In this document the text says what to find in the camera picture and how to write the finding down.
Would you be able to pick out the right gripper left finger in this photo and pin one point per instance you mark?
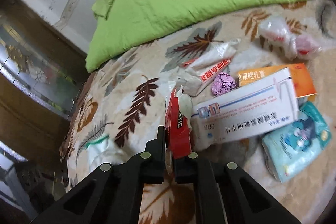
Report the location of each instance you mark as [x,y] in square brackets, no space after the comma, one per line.
[111,193]

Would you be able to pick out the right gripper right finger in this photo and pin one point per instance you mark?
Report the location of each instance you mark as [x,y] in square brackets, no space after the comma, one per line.
[225,193]

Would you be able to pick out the red torn wrapper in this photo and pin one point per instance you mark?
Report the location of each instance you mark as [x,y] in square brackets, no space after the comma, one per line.
[177,122]

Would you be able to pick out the orange ointment box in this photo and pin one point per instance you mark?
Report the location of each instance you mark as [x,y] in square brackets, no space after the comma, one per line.
[303,83]

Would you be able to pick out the white green crumpled wrapper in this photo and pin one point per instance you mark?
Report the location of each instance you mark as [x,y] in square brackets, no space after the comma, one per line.
[104,150]

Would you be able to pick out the teal tissue pack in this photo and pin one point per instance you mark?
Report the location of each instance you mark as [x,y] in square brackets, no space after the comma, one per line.
[290,149]

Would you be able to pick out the leaf pattern beige blanket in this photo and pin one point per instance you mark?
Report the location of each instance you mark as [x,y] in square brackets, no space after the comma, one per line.
[126,98]

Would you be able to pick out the white medicine box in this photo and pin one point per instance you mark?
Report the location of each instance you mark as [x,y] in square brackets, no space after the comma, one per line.
[248,111]

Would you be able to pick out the purple crumpled foil ball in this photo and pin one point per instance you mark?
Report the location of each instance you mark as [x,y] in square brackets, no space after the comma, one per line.
[222,84]

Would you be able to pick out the white red-lettered plastic bag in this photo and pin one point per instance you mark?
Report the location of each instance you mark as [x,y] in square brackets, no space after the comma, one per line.
[196,74]

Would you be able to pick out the dark wooden cabinet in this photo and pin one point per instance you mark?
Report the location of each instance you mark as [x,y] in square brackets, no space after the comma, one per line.
[41,77]

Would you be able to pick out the crumpled clear plastic bag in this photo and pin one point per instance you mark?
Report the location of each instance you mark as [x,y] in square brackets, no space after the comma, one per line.
[278,34]

